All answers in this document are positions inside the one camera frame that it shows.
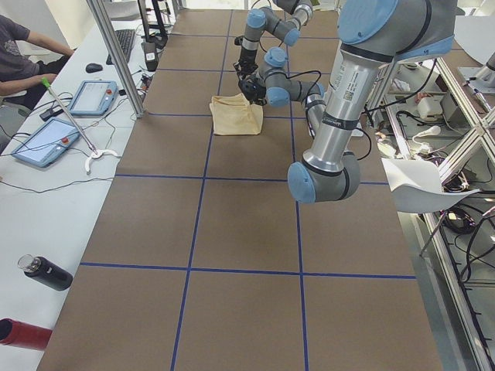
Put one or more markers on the seated person in grey shirt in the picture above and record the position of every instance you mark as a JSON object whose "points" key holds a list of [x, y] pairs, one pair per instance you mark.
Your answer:
{"points": [[18, 72]]}

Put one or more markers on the cream printed t-shirt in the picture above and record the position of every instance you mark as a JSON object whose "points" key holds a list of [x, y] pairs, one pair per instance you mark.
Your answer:
{"points": [[235, 115]]}

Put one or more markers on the aluminium frame post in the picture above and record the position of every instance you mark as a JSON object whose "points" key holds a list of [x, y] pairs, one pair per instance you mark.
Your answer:
{"points": [[118, 58]]}

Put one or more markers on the far blue teach pendant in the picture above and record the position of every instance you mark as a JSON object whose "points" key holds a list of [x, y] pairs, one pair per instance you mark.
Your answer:
{"points": [[93, 98]]}

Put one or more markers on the black keyboard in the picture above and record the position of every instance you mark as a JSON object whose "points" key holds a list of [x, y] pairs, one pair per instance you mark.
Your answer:
{"points": [[126, 39]]}

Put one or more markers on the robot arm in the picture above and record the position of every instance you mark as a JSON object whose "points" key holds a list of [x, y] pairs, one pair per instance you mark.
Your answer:
{"points": [[372, 34], [264, 20]]}

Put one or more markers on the red cylinder bottle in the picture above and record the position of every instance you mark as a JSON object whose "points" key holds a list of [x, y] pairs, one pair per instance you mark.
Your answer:
{"points": [[24, 335]]}

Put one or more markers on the blue teach pendant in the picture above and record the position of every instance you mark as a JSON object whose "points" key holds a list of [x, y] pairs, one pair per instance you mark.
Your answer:
{"points": [[93, 98], [43, 147]]}

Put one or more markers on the black water bottle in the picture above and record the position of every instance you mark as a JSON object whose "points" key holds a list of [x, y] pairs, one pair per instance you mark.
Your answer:
{"points": [[45, 272]]}

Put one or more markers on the metal rod with white hook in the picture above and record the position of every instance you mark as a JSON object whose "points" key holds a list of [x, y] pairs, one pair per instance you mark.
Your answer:
{"points": [[95, 153]]}

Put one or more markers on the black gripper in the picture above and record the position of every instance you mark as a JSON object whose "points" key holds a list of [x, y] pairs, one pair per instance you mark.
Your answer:
{"points": [[257, 92], [246, 56]]}

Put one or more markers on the near blue teach pendant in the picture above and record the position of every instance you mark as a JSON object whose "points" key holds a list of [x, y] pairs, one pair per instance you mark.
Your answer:
{"points": [[43, 147]]}

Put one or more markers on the black computer mouse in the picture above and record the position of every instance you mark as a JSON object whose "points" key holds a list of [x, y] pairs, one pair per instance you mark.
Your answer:
{"points": [[93, 67]]}

